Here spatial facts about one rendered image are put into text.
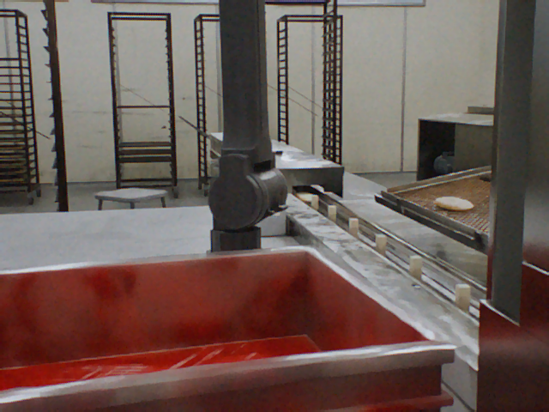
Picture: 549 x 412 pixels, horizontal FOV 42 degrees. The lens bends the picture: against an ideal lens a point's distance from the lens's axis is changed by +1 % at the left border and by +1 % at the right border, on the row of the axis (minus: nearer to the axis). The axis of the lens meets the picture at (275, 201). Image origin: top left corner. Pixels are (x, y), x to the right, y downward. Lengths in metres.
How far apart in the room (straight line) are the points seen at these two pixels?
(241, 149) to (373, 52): 7.61
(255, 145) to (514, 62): 0.67
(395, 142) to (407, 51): 1.08
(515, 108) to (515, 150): 0.02
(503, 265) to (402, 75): 8.35
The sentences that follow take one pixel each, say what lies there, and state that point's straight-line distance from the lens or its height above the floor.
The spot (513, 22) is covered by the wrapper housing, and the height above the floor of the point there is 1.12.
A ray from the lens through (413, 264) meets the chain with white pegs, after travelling 0.97.
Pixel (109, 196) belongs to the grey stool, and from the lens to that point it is 4.35.
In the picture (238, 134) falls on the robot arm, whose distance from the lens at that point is 0.95.
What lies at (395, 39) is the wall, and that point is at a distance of 8.62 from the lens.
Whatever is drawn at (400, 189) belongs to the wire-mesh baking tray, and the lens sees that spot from 1.39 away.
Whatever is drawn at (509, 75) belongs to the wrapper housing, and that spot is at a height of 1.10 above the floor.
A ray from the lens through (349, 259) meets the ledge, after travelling 0.98.
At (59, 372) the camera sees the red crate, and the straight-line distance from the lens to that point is 0.75.
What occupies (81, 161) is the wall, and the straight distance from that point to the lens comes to 8.13.
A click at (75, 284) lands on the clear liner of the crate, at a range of 0.74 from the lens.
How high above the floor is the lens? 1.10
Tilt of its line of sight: 9 degrees down
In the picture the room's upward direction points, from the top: 1 degrees counter-clockwise
